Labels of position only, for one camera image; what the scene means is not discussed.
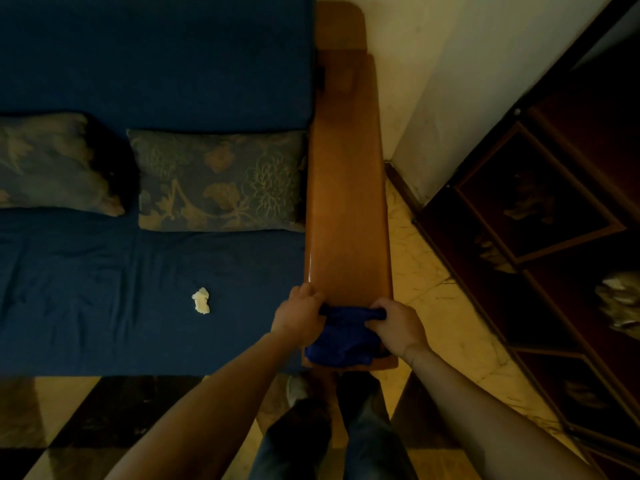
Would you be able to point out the person's left hand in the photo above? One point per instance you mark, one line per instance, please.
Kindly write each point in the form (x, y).
(298, 314)

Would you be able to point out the person's right hand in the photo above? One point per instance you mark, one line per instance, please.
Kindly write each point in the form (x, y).
(400, 328)

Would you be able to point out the person's left fingers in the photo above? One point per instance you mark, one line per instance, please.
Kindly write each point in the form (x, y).
(306, 292)

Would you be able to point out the person's right thumb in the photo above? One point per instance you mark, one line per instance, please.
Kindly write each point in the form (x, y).
(376, 322)

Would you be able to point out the blue cleaning cloth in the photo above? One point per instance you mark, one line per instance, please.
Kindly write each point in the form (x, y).
(345, 337)

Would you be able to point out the person's right forearm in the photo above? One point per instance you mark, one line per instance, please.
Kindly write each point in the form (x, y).
(495, 419)

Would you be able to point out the person's left forearm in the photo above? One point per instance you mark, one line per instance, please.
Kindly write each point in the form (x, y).
(210, 409)

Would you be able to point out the white shoe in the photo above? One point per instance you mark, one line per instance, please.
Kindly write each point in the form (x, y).
(297, 389)

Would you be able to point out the crumpled white tissue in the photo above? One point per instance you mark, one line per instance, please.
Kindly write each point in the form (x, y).
(201, 300)

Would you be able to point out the wooden sofa armrest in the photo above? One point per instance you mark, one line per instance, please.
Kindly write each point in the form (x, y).
(345, 194)

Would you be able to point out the person's legs in jeans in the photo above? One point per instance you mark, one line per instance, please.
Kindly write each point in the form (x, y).
(340, 429)

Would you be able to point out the floral patterned cushion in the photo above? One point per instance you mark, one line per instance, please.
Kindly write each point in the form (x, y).
(55, 162)
(220, 180)

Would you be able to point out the blue sofa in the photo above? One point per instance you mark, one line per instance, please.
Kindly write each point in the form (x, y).
(150, 194)

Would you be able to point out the dark wooden glass cabinet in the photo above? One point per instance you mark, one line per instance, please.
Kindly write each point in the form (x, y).
(560, 254)

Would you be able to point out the pale crumpled object in cabinet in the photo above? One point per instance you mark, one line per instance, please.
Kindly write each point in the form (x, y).
(619, 304)

